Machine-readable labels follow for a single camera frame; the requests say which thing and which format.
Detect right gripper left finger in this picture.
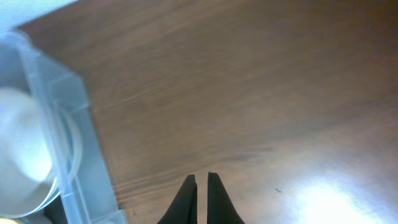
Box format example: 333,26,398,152
158,174,197,224

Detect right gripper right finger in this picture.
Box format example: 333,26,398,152
207,172,244,224

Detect clear plastic storage container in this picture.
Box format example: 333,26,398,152
1,30,127,224

